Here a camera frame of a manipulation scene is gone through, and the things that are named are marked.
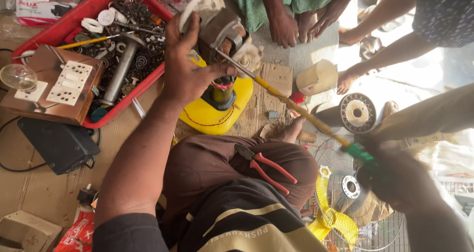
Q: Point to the black capped tube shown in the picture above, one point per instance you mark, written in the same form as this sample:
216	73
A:
86	196

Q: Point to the grey metal shaft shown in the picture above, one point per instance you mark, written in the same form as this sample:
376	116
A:
120	70

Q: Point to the yellow fan blade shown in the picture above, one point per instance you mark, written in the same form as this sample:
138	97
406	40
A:
339	222

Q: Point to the person's black striped shirt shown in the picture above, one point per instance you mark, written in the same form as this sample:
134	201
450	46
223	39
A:
240	222

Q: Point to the small red object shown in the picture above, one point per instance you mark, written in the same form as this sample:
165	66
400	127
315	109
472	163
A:
298	97

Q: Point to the white plastic disc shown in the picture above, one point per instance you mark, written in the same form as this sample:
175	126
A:
106	17

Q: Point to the metal tweezers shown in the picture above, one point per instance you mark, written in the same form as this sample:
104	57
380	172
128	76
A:
139	107

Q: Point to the person's right fingers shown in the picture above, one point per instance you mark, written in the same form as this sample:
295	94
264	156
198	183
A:
368	170

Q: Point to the black plastic box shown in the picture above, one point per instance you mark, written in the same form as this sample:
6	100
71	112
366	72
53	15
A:
59	144

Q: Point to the red plastic tray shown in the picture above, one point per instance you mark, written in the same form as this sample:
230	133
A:
74	18

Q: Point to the wooden switch board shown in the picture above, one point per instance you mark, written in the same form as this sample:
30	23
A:
48	104

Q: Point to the red printed packet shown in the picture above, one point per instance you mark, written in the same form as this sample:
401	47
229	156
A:
77	233

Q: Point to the clear light bulb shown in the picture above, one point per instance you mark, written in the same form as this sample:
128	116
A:
16	77

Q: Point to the white and red packet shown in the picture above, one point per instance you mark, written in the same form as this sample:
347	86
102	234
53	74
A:
37	11

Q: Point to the person's brown trousers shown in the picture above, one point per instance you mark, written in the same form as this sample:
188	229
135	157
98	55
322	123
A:
207	163

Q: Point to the cream plastic cylinder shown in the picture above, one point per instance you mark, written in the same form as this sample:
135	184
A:
316	78

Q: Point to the person's right hand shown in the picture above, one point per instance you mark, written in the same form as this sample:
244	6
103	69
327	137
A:
392	174

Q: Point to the small cardboard box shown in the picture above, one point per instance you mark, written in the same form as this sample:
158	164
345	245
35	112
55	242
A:
27	231

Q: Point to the small grey block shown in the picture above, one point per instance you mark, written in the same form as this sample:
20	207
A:
273	114

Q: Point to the yellow fan base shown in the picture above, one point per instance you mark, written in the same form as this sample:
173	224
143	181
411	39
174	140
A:
207	115

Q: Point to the heap of small metal parts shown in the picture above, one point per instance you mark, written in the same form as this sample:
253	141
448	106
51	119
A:
144	55

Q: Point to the white plastic sheet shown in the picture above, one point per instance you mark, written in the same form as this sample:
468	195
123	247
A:
448	155

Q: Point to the brown and white fan motor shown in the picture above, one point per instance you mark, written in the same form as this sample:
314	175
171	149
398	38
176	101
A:
222	30

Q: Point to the person's left hand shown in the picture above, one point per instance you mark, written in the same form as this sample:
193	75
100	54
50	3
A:
181	74

